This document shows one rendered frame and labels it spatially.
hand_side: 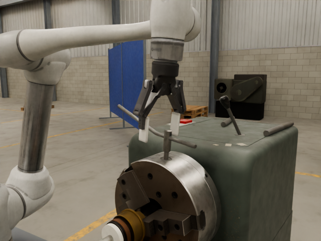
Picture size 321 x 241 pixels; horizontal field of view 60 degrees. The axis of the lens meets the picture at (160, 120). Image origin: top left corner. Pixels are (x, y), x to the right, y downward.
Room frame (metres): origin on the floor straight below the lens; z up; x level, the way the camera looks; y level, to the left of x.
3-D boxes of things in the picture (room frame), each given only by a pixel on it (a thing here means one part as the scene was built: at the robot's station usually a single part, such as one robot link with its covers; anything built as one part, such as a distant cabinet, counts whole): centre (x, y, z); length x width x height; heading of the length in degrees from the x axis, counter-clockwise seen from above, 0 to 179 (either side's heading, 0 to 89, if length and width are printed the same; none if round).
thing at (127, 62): (7.65, 1.03, 1.18); 4.12 x 0.80 x 2.35; 20
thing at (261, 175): (1.11, -0.24, 1.06); 0.59 x 0.48 x 0.39; 142
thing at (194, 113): (9.02, -0.97, 0.22); 1.25 x 0.86 x 0.44; 152
